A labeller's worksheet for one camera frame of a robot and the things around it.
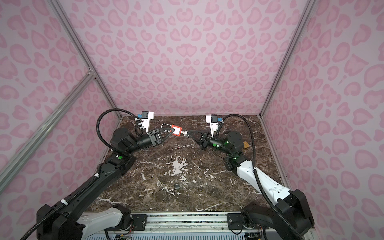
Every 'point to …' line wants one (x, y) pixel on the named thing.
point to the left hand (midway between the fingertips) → (173, 128)
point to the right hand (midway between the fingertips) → (190, 134)
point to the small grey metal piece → (177, 186)
